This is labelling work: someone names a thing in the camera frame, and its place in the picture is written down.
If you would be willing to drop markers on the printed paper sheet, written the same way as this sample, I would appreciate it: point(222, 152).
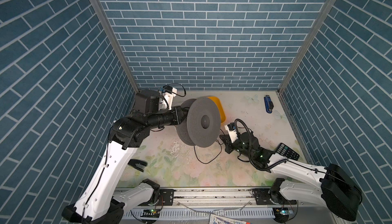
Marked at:
point(216, 219)

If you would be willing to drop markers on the black stapler on table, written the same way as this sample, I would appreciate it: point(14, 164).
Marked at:
point(137, 164)

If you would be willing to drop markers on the yellow plastic tray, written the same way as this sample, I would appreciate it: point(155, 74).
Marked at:
point(216, 100)

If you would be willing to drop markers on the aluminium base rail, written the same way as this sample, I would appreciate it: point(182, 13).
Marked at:
point(194, 205)

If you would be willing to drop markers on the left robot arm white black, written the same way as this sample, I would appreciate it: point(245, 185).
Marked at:
point(152, 109)

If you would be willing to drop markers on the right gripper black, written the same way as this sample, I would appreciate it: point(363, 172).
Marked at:
point(227, 142)

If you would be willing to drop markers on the blue stapler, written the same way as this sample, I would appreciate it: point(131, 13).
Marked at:
point(268, 104)

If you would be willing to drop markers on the left green circuit board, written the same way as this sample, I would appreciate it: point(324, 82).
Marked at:
point(150, 213)

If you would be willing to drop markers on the green circuit board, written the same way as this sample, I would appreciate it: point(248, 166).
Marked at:
point(282, 215)
point(150, 213)

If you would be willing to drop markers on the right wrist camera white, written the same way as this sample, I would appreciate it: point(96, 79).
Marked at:
point(231, 129)

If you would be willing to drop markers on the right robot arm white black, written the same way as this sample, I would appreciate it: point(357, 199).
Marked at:
point(327, 186)

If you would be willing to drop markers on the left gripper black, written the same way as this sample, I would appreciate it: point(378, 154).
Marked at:
point(177, 119)

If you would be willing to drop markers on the right green circuit board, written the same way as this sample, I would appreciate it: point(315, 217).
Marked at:
point(282, 215)

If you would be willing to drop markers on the black remote control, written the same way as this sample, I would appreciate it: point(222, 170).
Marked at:
point(285, 151)

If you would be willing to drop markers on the grey cable spool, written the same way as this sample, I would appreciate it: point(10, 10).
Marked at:
point(202, 124)

